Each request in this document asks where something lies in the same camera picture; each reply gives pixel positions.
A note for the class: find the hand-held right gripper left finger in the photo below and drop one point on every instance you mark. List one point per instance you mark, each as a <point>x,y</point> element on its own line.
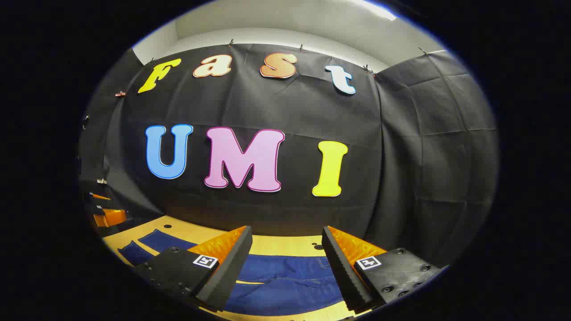
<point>227,276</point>

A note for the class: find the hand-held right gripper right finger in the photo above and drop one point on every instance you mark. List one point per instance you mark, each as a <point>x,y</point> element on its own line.
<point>343,276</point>

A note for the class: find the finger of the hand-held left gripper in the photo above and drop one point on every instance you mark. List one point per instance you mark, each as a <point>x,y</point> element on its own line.
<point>109,217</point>
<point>100,196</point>

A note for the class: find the blue denim jeans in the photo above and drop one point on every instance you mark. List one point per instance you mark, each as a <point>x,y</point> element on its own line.
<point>285,285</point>

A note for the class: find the black backdrop cloth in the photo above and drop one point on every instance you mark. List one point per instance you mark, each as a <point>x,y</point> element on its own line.
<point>290,107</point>

